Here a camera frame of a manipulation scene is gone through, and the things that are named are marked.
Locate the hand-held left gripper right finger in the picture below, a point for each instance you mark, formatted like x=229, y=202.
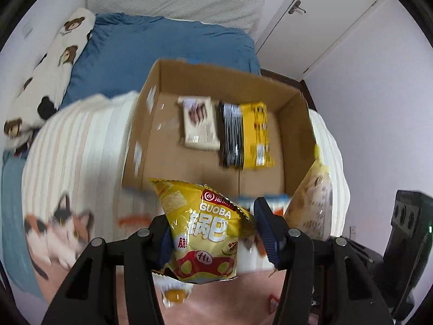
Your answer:
x=269, y=233

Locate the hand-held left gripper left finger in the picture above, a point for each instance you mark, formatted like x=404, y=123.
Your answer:
x=165, y=251

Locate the egg yolk pastry packet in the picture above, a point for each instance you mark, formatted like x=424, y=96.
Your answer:
x=174, y=294

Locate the yellow crisps snack bag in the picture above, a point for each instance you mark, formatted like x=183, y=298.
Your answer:
x=203, y=223

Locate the pale yellow snack bag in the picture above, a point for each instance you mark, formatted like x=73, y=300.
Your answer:
x=311, y=203

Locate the red chocolate snack packet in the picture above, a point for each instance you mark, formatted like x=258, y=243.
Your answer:
x=273, y=304

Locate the printed cardboard box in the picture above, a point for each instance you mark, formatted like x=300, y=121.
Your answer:
x=176, y=162

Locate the yellow snack packet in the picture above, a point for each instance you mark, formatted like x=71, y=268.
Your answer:
x=257, y=135

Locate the black snack packet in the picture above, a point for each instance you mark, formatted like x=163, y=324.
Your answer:
x=231, y=135

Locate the cream wafer snack packet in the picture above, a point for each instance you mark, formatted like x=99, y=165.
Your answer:
x=199, y=123

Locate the striped cat print blanket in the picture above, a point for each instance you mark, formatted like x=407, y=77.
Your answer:
x=84, y=149

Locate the light blue bed sheet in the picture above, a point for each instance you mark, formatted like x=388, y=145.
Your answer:
x=13, y=216

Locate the blue duvet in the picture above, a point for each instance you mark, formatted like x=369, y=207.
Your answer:
x=152, y=44

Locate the dog print white pillow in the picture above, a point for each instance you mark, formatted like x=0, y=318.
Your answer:
x=50, y=74

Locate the white door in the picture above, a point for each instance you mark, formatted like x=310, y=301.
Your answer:
x=324, y=20

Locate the white quilted pillow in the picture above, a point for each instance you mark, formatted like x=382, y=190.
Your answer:
x=176, y=0

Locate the white wall outlet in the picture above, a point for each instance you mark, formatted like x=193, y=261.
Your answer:
x=353, y=230

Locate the white wall switch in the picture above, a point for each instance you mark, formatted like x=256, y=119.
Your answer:
x=27, y=29

